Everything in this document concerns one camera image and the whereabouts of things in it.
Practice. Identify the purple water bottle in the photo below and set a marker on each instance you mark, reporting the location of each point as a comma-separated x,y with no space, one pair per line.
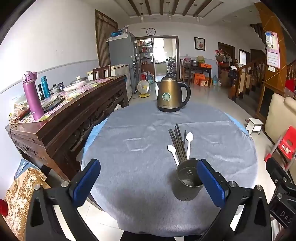
33,99

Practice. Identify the white chest freezer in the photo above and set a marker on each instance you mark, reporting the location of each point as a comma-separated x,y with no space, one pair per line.
120,74

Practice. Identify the grey refrigerator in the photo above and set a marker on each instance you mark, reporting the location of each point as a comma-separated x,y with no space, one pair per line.
120,51

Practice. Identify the beige sofa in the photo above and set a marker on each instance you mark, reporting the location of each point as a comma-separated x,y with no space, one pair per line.
277,115

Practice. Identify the orange carton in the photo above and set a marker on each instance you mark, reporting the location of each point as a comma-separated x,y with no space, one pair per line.
199,79

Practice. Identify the teal thermos bottle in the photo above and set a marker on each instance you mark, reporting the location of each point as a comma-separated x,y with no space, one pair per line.
45,88

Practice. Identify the grey table cloth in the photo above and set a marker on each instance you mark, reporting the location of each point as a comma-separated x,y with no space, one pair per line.
138,139

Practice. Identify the black slim bottle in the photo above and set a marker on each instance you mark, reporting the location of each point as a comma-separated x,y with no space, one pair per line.
41,92

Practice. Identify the dark metal chopstick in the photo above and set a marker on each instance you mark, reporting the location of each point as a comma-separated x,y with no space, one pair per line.
181,136
174,142
184,139
179,140

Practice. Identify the wall calendar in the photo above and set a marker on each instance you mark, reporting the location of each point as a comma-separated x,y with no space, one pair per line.
272,51

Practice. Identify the red round object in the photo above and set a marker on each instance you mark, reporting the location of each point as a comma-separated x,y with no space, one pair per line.
3,207

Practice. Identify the grey perforated utensil holder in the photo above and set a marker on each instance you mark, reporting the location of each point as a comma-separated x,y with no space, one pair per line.
185,190

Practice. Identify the carved wooden sideboard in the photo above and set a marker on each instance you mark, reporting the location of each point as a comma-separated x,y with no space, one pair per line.
69,125

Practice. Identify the black flat tray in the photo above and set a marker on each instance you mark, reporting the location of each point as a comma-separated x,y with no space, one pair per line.
54,103

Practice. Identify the gold patterned bag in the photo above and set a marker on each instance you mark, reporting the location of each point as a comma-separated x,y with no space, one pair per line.
20,201

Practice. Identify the gold electric kettle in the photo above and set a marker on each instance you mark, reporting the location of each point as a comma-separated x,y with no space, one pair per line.
168,92

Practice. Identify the round wall clock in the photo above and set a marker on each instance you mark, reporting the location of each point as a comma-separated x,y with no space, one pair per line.
150,31

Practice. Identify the brown wooden door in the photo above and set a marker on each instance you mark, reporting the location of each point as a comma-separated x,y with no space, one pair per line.
104,39

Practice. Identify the pantry shelf with bottles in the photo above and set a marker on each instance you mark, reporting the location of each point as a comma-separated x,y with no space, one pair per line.
144,55

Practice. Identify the wooden dining table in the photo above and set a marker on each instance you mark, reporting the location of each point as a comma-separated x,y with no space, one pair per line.
196,69

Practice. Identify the small white stool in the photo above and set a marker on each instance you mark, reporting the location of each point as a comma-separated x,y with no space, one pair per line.
254,124

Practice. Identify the small lidded pot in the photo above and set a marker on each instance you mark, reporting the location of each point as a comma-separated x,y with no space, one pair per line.
54,89

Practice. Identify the steel pot with lid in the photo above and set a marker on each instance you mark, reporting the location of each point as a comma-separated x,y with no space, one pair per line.
79,81

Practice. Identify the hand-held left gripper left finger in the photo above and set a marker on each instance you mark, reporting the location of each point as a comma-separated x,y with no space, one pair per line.
86,180

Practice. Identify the wooden chair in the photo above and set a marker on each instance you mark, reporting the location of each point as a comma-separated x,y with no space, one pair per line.
101,71

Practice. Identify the blue water jug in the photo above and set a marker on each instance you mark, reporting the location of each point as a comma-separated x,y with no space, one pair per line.
150,78
215,81

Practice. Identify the wooden staircase railing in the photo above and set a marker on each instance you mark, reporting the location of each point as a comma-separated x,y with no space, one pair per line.
249,76

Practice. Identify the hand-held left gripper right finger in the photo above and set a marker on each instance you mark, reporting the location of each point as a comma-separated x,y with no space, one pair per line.
210,183

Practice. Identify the round electric heater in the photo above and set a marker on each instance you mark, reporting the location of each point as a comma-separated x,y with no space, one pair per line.
143,87

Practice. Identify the orange flat box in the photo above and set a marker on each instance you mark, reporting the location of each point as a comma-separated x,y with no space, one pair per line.
205,65

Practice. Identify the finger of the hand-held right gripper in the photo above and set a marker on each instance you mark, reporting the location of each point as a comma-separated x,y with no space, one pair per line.
277,170

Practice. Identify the white plastic spoon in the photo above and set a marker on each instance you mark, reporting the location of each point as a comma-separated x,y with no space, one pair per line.
189,137
171,149

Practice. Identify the blue round table cover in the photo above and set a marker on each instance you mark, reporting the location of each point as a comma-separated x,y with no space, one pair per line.
92,136

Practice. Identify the framed wall picture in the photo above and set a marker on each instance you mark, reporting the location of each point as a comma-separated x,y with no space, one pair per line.
199,43

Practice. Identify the red plastic chair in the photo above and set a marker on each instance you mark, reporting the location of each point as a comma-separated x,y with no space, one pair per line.
288,143

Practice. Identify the white bowl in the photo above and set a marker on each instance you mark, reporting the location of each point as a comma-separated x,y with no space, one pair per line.
72,87

